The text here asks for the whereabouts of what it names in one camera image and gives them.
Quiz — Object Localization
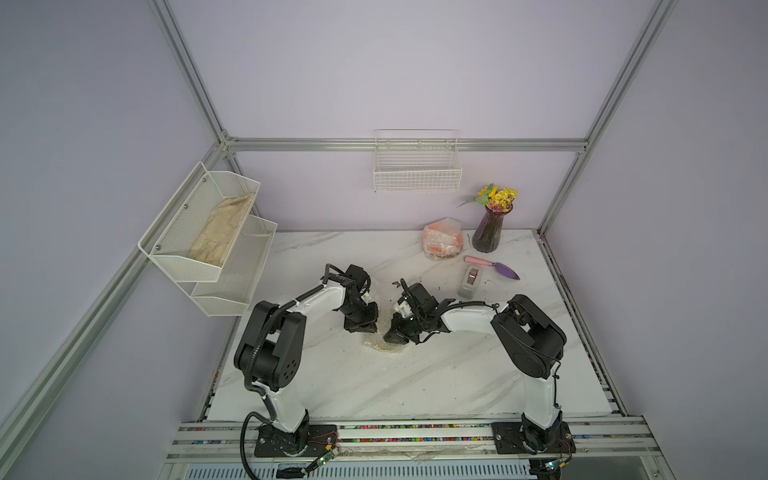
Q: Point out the clear bubble wrap sheet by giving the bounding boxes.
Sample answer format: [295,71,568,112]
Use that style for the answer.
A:
[363,332,406,354]
[421,217,466,262]

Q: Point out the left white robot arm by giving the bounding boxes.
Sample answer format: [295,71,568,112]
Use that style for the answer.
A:
[233,264,379,434]

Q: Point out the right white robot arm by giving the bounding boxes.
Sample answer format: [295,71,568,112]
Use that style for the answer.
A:
[384,281,567,453]

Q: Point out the purple glass vase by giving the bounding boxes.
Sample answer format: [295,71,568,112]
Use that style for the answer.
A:
[471,206,514,253]

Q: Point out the lower white mesh shelf bin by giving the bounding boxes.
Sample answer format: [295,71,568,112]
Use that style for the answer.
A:
[191,215,278,317]

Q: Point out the white mesh shelf bin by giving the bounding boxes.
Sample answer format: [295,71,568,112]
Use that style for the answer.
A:
[191,215,278,317]
[138,163,260,283]

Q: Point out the yellow artificial flowers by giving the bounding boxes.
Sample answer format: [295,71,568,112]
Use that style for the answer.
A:
[461,184,518,213]

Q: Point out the beige cloth in bin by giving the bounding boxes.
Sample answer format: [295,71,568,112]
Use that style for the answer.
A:
[187,194,255,267]

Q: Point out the upper white mesh shelf bin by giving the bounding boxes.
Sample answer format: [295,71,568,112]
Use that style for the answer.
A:
[138,163,260,283]

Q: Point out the black corrugated cable conduit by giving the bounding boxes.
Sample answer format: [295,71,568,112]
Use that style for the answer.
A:
[238,262,349,480]

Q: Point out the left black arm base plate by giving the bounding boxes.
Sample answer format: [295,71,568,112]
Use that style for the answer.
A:
[253,424,338,458]

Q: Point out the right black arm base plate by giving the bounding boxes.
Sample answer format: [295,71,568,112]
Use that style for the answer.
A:
[491,419,576,455]

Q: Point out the white wire wall basket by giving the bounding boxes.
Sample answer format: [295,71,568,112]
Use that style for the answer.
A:
[373,129,463,193]

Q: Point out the aluminium front rail frame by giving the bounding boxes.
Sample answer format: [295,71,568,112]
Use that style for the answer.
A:
[165,415,662,464]

